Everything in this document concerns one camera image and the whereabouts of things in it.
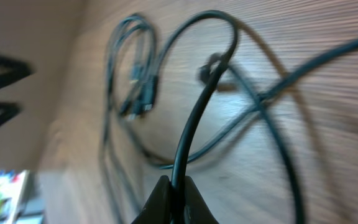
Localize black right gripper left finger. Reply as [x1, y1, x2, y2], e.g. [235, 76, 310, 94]
[132, 175, 171, 224]

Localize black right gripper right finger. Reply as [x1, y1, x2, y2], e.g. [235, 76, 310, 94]
[184, 176, 219, 224]

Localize black micro USB cable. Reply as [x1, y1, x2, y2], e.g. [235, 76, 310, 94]
[154, 10, 306, 224]

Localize black HDMI cable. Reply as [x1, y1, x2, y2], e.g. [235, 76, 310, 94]
[99, 14, 160, 224]

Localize colourful objects in background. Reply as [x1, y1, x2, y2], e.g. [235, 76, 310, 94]
[0, 169, 47, 224]

